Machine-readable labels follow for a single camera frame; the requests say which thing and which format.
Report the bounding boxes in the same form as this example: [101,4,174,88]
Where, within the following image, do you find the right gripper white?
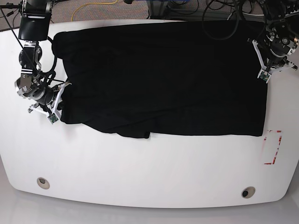
[28,81,71,124]

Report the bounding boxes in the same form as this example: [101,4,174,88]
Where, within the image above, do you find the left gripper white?
[248,38,298,83]

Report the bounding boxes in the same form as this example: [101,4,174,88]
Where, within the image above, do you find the black T-shirt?
[52,21,267,139]

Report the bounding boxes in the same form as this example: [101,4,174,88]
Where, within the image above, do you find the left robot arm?
[248,0,299,82]

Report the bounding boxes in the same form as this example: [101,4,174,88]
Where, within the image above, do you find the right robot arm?
[14,0,70,124]

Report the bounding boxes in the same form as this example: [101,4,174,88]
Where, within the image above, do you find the red tape rectangle marking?
[262,130,282,165]

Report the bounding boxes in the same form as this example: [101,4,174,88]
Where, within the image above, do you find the black tripod stand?
[0,0,23,29]

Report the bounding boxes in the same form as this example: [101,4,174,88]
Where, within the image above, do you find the left table cable grommet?
[37,177,50,189]

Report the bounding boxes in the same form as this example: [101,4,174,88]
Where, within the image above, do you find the table cable grommet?
[241,186,256,199]
[37,177,50,189]

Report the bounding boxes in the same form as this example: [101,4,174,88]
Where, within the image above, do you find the right table cable grommet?
[241,186,256,199]

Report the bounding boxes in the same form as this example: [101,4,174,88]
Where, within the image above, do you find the yellow cable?
[71,0,120,22]

